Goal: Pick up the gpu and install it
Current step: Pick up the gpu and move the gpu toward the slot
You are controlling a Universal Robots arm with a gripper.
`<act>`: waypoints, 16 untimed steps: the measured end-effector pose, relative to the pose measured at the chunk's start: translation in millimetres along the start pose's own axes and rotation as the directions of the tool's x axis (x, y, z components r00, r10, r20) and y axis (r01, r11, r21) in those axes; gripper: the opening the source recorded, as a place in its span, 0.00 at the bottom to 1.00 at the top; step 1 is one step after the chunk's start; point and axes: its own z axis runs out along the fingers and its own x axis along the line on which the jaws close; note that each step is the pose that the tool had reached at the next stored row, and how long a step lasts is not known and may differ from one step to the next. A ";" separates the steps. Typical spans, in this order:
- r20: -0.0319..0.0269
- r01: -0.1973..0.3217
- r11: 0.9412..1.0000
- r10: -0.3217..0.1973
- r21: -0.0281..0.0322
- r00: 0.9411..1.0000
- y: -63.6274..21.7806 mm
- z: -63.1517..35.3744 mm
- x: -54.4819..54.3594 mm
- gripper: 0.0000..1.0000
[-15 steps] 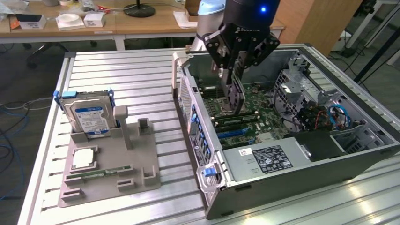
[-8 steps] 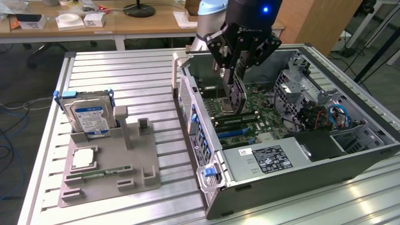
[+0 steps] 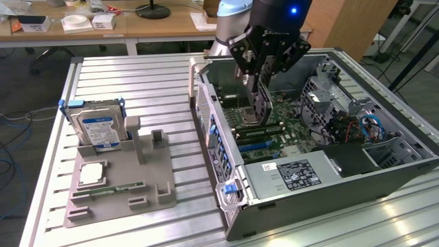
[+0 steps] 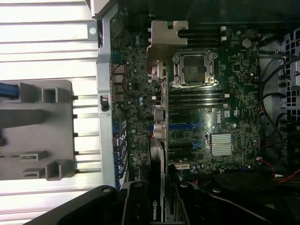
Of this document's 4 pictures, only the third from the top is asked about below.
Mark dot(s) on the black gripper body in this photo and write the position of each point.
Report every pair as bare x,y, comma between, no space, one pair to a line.
273,25

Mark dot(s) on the black graphics card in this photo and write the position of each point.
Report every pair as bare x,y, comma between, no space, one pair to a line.
264,110

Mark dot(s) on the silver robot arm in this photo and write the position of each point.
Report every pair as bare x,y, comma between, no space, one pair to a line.
225,25

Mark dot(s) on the white papers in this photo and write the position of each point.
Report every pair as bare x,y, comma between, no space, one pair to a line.
201,23

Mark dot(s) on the silver disk bay cage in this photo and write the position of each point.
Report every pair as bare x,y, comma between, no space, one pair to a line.
320,101

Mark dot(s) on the cardboard box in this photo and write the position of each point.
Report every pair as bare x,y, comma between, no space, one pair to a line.
209,7

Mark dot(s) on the wooden cabinet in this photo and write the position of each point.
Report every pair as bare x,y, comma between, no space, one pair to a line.
360,25

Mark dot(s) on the CPU socket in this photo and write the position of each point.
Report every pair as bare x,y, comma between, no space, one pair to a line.
247,117

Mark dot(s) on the green motherboard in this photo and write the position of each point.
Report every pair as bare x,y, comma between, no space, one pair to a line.
291,121

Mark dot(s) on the black lamp base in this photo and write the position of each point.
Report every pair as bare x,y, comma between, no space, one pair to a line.
152,12

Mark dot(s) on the installed black RAM stick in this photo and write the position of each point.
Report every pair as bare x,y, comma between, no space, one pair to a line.
260,130

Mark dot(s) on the blue expansion slot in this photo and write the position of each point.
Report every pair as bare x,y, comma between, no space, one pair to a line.
255,147

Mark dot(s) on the small red tool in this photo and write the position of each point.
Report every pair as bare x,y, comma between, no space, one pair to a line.
115,9

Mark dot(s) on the small white box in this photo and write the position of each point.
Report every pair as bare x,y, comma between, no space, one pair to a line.
103,21

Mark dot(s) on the black plastic shroud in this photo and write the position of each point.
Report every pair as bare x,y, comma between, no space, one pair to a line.
349,159

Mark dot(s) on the white tape box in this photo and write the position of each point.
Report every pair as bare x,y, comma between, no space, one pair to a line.
76,25

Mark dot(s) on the grey power supply unit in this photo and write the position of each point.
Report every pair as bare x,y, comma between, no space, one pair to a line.
264,182

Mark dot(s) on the hard disk with blue caddy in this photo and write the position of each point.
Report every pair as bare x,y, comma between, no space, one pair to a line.
96,128

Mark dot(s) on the white tape roll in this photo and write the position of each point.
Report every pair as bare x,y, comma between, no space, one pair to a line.
72,2

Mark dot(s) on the blue case latch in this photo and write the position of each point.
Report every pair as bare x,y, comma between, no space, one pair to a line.
228,190

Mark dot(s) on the wooden desk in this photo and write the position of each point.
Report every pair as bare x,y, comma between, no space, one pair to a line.
55,36

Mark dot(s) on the black chair base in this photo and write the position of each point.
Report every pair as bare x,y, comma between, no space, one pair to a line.
43,57

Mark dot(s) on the grey cup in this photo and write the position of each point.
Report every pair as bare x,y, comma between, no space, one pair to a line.
55,2

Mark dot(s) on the grey parts rack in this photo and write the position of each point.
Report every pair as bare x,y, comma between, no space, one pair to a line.
129,185

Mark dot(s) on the open black PC case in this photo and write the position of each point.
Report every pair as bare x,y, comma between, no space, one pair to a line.
308,211

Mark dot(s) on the white box with black lid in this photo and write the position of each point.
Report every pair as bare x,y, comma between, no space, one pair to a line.
33,25

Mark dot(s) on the silver CPU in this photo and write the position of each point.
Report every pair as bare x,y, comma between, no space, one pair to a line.
91,175

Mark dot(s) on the green RAM stick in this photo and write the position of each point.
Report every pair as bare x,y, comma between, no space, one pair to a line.
112,189

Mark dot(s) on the clear plastic bag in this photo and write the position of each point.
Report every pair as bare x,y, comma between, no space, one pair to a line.
13,7

